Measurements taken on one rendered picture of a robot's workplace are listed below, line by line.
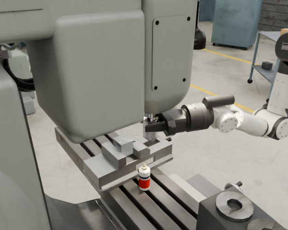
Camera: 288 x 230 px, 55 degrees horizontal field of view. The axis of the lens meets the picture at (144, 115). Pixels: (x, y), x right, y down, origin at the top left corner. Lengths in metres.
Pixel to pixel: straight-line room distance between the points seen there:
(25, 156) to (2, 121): 0.08
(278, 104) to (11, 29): 0.88
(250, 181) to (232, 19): 4.75
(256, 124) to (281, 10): 8.11
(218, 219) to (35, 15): 0.57
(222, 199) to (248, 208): 0.06
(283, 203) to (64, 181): 1.84
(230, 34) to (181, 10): 6.24
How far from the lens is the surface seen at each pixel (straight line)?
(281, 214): 2.48
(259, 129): 1.03
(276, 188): 2.69
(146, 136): 0.84
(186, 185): 1.22
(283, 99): 1.08
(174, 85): 0.70
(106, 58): 0.54
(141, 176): 0.98
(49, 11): 0.50
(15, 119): 0.46
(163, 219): 0.94
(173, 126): 0.80
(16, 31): 0.49
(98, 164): 1.04
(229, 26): 6.87
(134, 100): 0.61
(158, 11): 0.62
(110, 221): 1.03
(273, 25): 9.16
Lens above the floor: 1.67
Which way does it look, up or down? 28 degrees down
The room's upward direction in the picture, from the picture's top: straight up
